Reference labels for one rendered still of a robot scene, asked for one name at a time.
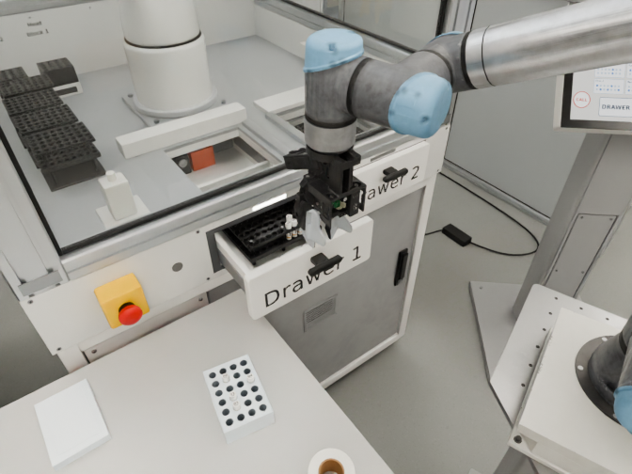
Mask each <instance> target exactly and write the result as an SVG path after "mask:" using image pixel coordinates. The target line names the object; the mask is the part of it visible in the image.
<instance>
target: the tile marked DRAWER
mask: <svg viewBox="0 0 632 474"><path fill-rule="evenodd" d="M598 117H617V118H632V98H616V97H599V109H598Z"/></svg>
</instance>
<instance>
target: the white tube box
mask: <svg viewBox="0 0 632 474"><path fill-rule="evenodd" d="M224 373H227V374H228V375H229V382H228V383H224V382H223V380H222V375H223V374H224ZM249 373H253V375H254V382H253V383H251V384H249V383H248V382H247V378H246V377H247V375H248V374H249ZM203 375H204V379H205V382H206V385H207V388H208V390H209V393H210V396H211V399H212V402H213V406H214V409H215V412H216V415H217V417H218V420H219V423H220V425H221V428H222V431H223V434H224V437H225V439H226V442H227V444H229V443H231V442H233V441H235V440H238V439H240V438H242V437H244V436H246V435H250V434H252V433H254V432H256V431H258V430H260V429H262V428H264V427H266V426H269V425H271V424H273V423H275V416H274V411H273V408H272V406H271V404H270V402H269V400H268V398H267V396H266V394H265V391H264V389H263V387H262V385H261V381H260V379H259V377H258V375H257V373H256V371H255V369H254V367H253V364H252V362H251V360H250V358H249V355H243V356H240V357H238V358H235V359H233V360H231V361H229V362H226V363H224V364H221V365H219V366H216V367H214V368H211V369H208V370H206V371H204V372H203ZM231 391H235V392H236V395H237V400H236V401H239V402H240V405H241V409H240V410H239V411H234V409H233V406H232V404H233V402H232V401H231V400H230V399H229V393H230V392H231Z"/></svg>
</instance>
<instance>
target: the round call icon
mask: <svg viewBox="0 0 632 474"><path fill-rule="evenodd" d="M591 98H592V92H591V91H584V90H573V101H572V108H581V109H591Z"/></svg>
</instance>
